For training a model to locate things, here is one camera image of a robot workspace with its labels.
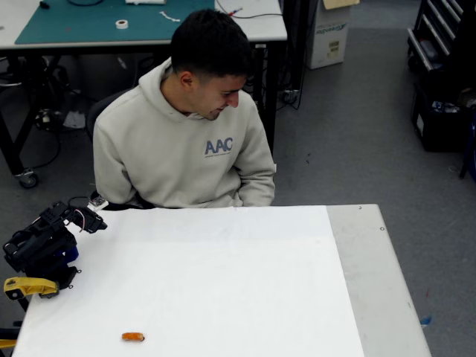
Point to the black storage bin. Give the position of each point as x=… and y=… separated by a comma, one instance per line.
x=439, y=126

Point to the blue tape scrap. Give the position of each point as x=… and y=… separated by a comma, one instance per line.
x=427, y=320

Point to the red pen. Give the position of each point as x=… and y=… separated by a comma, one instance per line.
x=236, y=12

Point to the white workbench with black legs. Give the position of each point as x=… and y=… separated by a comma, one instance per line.
x=260, y=26

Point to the grey caster wheel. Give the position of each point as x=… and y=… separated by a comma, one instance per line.
x=28, y=179

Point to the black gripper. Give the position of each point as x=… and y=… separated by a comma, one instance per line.
x=94, y=222

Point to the black tool cabinet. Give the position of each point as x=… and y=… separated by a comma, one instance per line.
x=439, y=33

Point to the white rag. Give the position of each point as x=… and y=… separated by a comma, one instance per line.
x=74, y=119

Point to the green cutting mat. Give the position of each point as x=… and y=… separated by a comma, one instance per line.
x=74, y=22

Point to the white cloth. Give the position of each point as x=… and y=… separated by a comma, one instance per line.
x=145, y=1

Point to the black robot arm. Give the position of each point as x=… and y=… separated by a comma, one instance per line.
x=41, y=253

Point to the white tape roll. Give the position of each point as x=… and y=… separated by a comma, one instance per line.
x=121, y=24

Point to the small white camera module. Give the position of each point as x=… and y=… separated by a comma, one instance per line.
x=98, y=202

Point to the yellow and black clamp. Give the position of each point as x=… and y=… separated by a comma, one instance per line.
x=29, y=286
x=5, y=342

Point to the small orange snack piece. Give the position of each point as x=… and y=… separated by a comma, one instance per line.
x=133, y=336

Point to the white paper sheet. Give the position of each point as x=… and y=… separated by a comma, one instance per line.
x=204, y=279

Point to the man in beige hoodie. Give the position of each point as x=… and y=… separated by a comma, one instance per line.
x=178, y=160

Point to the white plastic strip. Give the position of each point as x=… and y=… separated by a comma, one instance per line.
x=169, y=15

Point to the white cardboard box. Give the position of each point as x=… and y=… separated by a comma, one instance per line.
x=329, y=37

